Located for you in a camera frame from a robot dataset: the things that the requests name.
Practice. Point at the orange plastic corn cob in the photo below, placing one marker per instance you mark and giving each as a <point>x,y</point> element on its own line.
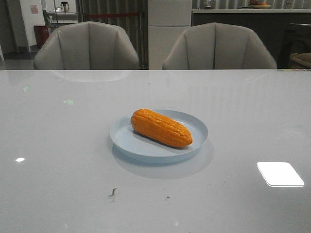
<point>160,128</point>

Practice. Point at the light blue round plate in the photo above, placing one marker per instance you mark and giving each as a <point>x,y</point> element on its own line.
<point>138,148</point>

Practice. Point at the right beige upholstered chair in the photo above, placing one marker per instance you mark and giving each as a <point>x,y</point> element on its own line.
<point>218,46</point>

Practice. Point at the beige upholstered chair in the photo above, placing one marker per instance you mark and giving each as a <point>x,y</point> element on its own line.
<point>87,46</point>
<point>218,46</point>

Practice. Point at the left beige upholstered chair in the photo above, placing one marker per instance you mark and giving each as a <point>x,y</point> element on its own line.
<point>87,46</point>

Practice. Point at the white cabinet with drawers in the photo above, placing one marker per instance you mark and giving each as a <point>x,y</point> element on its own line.
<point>166,20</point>

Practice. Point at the red barrier belt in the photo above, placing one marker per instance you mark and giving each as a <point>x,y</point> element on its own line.
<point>112,15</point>

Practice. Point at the red trash bin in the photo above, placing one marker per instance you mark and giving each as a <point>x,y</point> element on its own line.
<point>41,34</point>

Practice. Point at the fruit bowl on counter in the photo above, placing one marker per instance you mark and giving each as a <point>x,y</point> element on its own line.
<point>257,4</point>

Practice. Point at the woven beige cushion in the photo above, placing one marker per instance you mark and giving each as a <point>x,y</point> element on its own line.
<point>300,60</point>

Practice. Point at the dark wooden chair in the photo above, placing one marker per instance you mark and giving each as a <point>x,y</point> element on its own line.
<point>296,39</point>

